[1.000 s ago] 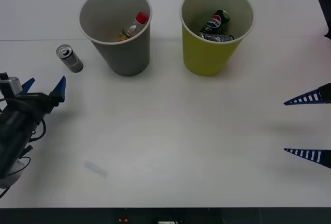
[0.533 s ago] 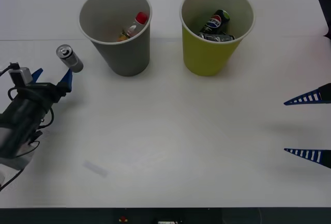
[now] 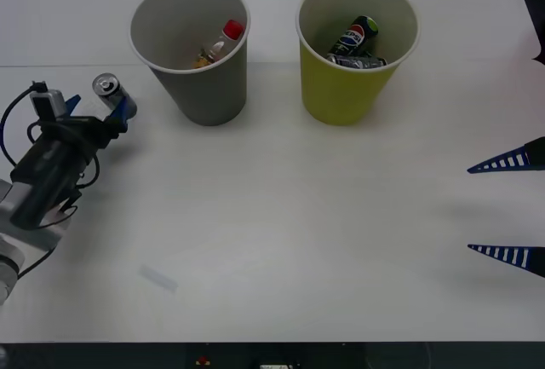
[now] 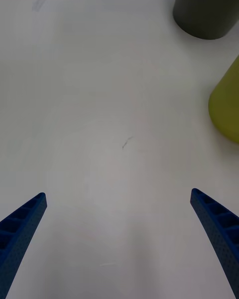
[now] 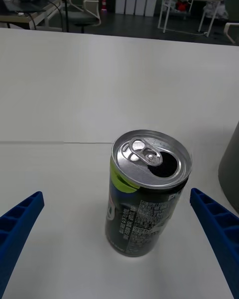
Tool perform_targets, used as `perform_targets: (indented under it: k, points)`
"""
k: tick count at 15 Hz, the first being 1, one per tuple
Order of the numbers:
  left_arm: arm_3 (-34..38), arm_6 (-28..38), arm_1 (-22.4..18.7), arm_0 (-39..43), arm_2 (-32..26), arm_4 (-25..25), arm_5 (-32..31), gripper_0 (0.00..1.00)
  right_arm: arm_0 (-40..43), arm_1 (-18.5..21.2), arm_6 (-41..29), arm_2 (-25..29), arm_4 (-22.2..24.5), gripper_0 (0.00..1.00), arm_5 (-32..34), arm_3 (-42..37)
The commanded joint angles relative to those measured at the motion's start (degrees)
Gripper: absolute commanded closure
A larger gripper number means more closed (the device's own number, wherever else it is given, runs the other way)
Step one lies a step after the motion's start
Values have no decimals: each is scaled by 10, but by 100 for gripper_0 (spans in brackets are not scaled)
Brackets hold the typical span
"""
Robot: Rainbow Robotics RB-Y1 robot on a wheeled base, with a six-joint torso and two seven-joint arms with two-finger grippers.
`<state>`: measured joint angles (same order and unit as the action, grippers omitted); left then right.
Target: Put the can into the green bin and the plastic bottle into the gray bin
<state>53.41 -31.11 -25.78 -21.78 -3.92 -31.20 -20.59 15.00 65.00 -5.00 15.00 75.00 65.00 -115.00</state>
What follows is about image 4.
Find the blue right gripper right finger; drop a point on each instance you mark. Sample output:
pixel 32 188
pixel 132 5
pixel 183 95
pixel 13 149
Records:
pixel 219 224

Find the yellow-green plastic waste bin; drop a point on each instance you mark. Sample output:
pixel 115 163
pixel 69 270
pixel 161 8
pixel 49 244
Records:
pixel 227 107

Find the grey plastic waste bin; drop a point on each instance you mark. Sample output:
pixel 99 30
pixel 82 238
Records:
pixel 206 7

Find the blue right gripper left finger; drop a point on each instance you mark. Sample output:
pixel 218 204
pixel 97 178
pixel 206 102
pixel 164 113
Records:
pixel 17 239

